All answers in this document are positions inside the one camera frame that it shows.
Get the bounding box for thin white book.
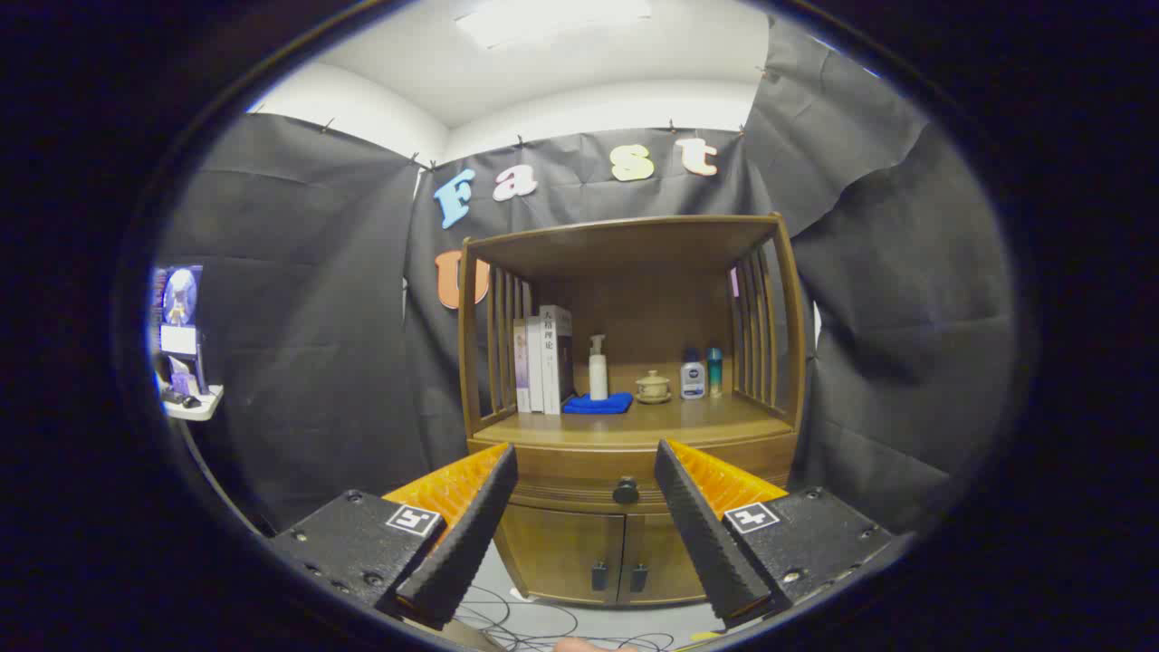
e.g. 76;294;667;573
526;315;545;414

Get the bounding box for folded blue cloth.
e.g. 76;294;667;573
562;391;634;416

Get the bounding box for black backdrop cloth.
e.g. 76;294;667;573
154;14;1020;535

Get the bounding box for black floor cables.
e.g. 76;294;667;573
453;584;675;652

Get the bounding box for brown wooden cabinet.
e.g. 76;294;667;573
457;213;809;608

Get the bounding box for wooden countertop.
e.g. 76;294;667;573
473;394;796;451

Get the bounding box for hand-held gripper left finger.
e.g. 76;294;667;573
269;442;520;632

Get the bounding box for thick white and black book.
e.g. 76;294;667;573
540;305;574;416

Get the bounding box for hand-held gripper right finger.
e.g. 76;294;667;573
654;438;897;630

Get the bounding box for wooden cabinet door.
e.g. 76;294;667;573
493;503;626;606
620;512;716;606

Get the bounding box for thin pink book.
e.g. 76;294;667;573
513;318;532;414

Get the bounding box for wooden drawer with black knob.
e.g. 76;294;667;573
496;442;798;513

